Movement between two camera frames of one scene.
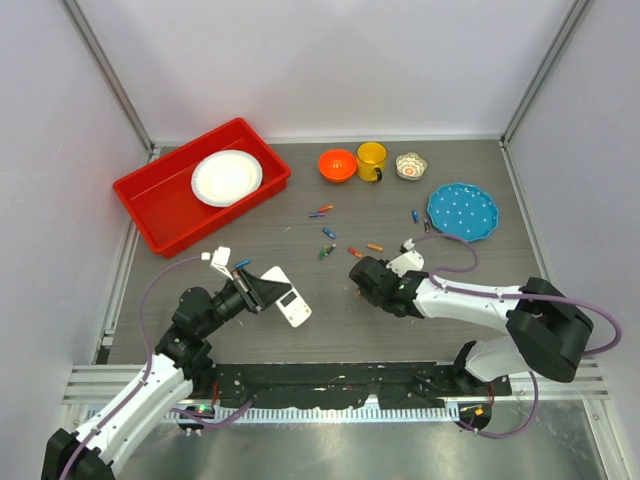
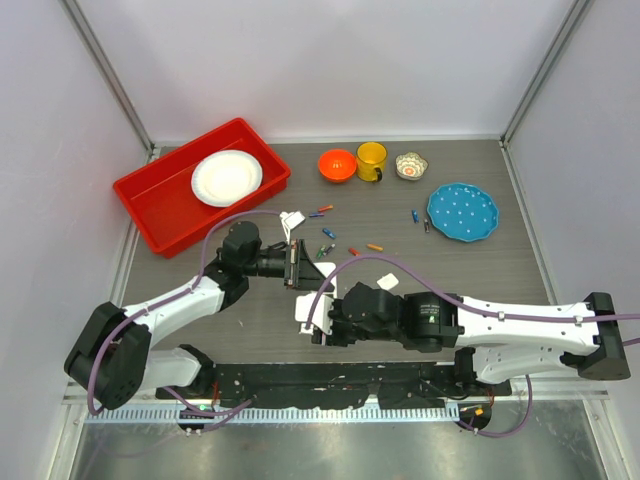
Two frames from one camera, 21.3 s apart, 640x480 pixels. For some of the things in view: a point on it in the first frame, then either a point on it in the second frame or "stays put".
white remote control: [291, 303] to [305, 299]
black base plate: [399, 385] stays put
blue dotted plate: [464, 211] stays put
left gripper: [257, 293] to [303, 274]
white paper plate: [222, 177] stays put
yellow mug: [370, 161] stays put
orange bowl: [337, 165] stays put
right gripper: [369, 297] to [335, 338]
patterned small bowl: [410, 166] stays put
